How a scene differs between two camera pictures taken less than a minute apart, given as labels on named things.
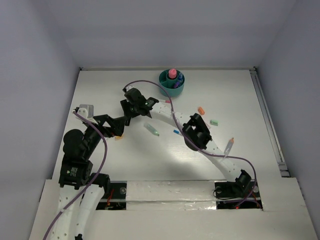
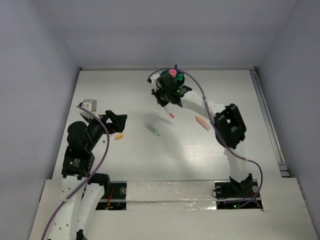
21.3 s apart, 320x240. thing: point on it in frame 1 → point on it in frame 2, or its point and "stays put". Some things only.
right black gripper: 126,104 → 162,102
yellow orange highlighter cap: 116,138 stays put
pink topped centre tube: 172,73 stays put
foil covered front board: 171,195 stays put
